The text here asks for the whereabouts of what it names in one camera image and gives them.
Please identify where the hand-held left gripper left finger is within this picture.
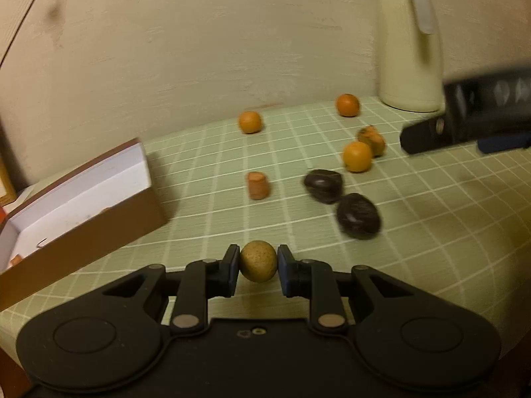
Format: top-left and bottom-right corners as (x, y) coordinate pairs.
(100, 244), (242, 336)

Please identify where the dark purple passion fruit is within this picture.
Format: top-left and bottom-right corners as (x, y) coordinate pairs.
(336, 193), (381, 240)
(304, 169), (344, 205)

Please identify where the cardboard box with white inside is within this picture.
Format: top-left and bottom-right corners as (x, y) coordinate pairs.
(0, 138), (169, 312)

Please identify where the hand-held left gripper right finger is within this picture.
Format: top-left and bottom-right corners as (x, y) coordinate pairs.
(277, 244), (420, 336)

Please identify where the green checkered tablecloth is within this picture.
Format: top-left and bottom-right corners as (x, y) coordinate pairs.
(0, 96), (531, 359)

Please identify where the yellow wooden frame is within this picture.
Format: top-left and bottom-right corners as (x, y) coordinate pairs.
(0, 126), (18, 207)

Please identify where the cream thermos jug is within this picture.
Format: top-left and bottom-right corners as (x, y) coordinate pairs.
(375, 0), (447, 112)

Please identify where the bruised dark-spotted tangerine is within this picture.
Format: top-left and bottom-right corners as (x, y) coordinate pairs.
(357, 125), (387, 158)

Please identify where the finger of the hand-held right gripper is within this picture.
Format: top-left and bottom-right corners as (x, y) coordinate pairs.
(476, 134), (531, 154)
(399, 115), (454, 156)

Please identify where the orange carrot chunk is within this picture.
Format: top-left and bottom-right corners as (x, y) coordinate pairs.
(247, 171), (270, 201)

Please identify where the orange tangerine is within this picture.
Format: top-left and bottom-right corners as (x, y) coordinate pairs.
(336, 93), (361, 117)
(238, 110), (264, 135)
(342, 141), (373, 173)

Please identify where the yellow-green round fruit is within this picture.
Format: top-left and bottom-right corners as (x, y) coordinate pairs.
(240, 240), (278, 282)

